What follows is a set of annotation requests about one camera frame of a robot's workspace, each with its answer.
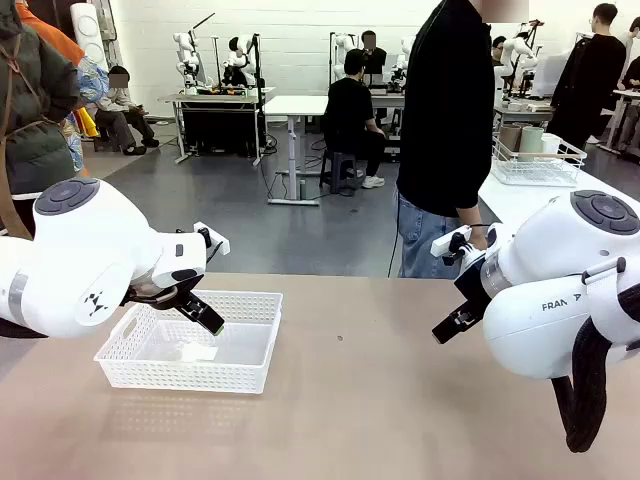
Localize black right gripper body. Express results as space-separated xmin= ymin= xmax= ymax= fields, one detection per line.
xmin=453 ymin=252 xmax=496 ymax=322

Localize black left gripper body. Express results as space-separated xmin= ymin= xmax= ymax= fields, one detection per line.
xmin=122 ymin=268 xmax=206 ymax=311

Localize white perforated plastic basket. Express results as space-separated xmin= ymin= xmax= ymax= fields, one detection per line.
xmin=93 ymin=289 xmax=284 ymax=396

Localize pale green cup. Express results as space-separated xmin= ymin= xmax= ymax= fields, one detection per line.
xmin=518 ymin=125 xmax=545 ymax=162

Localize person's right forearm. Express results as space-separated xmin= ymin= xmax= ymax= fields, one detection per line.
xmin=455 ymin=202 xmax=485 ymax=229

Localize white side table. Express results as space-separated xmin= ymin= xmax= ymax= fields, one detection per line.
xmin=477 ymin=159 xmax=640 ymax=236

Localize person in black top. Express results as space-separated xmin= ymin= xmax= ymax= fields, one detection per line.
xmin=396 ymin=0 xmax=531 ymax=280

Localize dark low stool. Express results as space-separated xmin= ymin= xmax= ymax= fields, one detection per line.
xmin=92 ymin=124 xmax=121 ymax=153

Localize grey plastic stool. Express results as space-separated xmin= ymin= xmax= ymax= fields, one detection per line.
xmin=318 ymin=149 xmax=360 ymax=195

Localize desk with black panel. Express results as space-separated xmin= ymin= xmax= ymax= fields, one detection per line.
xmin=158 ymin=87 xmax=276 ymax=167

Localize white background desk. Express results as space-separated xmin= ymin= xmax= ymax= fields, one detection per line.
xmin=492 ymin=97 xmax=556 ymax=129
xmin=612 ymin=88 xmax=640 ymax=156
xmin=369 ymin=88 xmax=406 ymax=151

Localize yellow hanging garment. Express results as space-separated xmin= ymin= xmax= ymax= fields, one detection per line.
xmin=74 ymin=107 xmax=100 ymax=140

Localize seated man in grey clothes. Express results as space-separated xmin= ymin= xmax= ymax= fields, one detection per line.
xmin=93 ymin=64 xmax=161 ymax=157

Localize seated person in black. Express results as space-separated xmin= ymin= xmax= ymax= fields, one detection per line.
xmin=322 ymin=48 xmax=387 ymax=191

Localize figure in green puffer jacket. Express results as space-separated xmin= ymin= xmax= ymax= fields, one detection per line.
xmin=0 ymin=0 xmax=81 ymax=239

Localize standing person in black coat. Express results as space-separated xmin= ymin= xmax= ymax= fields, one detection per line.
xmin=549 ymin=2 xmax=629 ymax=151

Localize background person in dark top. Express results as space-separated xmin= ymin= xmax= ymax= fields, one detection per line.
xmin=359 ymin=29 xmax=390 ymax=76

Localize person in light top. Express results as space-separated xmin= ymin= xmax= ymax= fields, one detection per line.
xmin=621 ymin=17 xmax=640 ymax=151

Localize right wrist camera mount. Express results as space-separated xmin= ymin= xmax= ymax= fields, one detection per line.
xmin=429 ymin=224 xmax=476 ymax=267

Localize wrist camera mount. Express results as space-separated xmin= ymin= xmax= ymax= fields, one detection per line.
xmin=192 ymin=221 xmax=231 ymax=257
xmin=429 ymin=224 xmax=476 ymax=267

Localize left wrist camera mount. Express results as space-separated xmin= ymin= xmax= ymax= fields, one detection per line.
xmin=192 ymin=221 xmax=231 ymax=257

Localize white wire dish rack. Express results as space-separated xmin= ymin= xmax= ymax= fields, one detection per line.
xmin=491 ymin=132 xmax=589 ymax=189

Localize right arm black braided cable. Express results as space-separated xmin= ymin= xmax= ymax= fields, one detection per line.
xmin=549 ymin=314 xmax=612 ymax=454

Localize white box enclosure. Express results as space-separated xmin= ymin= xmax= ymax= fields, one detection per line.
xmin=529 ymin=53 xmax=571 ymax=99

